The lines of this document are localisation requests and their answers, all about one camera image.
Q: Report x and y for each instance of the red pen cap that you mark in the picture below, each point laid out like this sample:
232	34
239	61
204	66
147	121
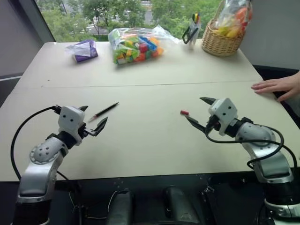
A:
184	112

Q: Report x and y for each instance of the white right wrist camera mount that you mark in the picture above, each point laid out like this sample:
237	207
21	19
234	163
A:
225	110

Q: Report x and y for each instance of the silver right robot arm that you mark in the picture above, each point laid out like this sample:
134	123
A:
269	161

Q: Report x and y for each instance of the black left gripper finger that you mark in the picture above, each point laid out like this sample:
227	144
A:
101	125
84	108

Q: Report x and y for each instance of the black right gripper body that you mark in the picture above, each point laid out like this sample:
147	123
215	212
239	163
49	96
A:
214	124

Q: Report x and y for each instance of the dark rounded shape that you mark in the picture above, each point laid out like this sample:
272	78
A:
120	208
180	206

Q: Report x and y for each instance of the black scissors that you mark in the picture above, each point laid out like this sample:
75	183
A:
187	35

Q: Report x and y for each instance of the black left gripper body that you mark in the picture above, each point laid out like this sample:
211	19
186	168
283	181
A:
88	132

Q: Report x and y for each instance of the clear bag of colourful blocks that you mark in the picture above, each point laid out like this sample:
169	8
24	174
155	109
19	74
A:
136	47

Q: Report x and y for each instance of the purple tissue pack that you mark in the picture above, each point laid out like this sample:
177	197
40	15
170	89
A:
85	51

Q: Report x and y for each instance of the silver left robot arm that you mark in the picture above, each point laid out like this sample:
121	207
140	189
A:
38	168

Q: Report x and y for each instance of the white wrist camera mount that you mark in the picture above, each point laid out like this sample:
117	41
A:
70	119
225	110

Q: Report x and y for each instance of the black pen with red tip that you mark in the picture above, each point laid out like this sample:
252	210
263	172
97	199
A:
105	110

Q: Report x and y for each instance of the person's bare hand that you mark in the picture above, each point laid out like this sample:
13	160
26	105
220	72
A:
281	85

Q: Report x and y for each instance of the colourful markers bundle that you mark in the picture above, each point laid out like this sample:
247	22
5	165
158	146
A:
196	17

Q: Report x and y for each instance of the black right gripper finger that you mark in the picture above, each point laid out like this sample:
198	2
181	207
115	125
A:
208	100
198	124

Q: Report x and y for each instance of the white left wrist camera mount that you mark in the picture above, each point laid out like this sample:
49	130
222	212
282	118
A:
70	119

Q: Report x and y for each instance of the woven wicker basket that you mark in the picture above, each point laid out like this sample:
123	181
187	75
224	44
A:
220	44

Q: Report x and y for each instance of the clear plastic pen holder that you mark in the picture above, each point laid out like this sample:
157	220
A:
195	35

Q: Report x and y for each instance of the clear bag of colourful toys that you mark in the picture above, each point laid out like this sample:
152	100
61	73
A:
234	18

